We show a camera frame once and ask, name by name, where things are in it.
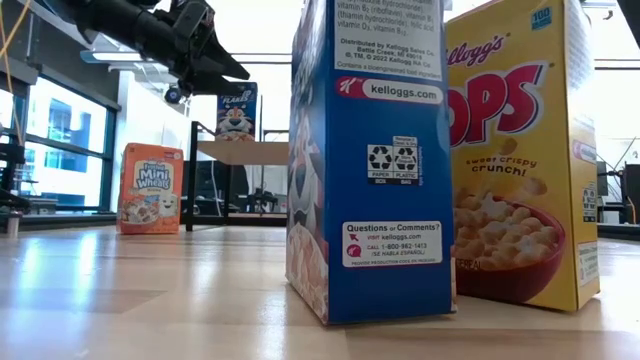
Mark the black aluminium table frame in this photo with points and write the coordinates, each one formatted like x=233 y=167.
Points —
x=75 y=220

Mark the small grey cylinder stub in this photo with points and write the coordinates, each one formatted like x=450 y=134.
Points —
x=13 y=225

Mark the orange Mini Wheats cereal box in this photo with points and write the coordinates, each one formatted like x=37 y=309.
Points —
x=150 y=190

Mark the dark background desk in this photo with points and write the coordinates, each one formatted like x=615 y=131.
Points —
x=210 y=185

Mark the round black ceiling camera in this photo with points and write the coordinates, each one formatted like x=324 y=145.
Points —
x=172 y=96

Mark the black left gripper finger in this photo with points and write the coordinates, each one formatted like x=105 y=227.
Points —
x=215 y=86
x=222 y=62

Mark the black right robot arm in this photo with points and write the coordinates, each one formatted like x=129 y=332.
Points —
x=634 y=15

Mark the wooden shelf with black frame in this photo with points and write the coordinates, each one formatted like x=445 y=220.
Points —
x=240 y=152

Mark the black background equipment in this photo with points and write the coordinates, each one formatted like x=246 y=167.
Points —
x=631 y=190

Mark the yellow Corn Pops cereal box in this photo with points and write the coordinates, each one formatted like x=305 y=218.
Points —
x=515 y=150

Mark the dark framed window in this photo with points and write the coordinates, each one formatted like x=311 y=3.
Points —
x=107 y=150

